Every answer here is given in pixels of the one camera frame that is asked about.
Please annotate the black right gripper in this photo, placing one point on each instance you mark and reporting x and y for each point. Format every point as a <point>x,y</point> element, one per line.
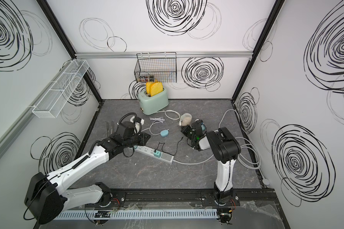
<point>186,130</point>

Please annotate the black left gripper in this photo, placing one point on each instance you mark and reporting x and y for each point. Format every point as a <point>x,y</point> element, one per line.
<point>143,138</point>

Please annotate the teal charger with black cable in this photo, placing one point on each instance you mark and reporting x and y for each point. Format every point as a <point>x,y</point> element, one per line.
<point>157,154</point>

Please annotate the blue earbud case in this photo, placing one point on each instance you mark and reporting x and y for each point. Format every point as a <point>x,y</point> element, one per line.
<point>164,133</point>

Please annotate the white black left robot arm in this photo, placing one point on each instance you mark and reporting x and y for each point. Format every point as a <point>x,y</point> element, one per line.
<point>49,195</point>

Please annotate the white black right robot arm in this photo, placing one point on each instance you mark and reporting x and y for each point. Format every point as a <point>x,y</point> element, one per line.
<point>225,149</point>

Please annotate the clear plastic grain jar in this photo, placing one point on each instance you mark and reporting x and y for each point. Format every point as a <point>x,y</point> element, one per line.
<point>186,119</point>

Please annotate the white power strip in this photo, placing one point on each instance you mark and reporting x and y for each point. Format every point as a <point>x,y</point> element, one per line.
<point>164,157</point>

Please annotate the metal kitchen tongs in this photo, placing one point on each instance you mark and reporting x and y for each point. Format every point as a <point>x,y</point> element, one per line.
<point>109,127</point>

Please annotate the mint green toaster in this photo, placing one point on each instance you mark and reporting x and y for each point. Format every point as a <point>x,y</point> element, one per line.
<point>152,104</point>

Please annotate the yellow toast slices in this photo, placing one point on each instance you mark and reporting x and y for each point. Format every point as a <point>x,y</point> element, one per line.
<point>153,88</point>

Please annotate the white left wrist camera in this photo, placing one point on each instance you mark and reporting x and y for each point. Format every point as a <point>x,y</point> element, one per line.
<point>139,120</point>

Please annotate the black wire wall basket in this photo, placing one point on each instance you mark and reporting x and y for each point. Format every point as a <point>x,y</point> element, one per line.
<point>156,67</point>

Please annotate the white slotted cable duct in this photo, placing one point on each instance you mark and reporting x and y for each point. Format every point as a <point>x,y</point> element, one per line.
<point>138,214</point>

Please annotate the white wire wall shelf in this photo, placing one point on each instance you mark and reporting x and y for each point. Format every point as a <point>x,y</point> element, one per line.
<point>69,87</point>

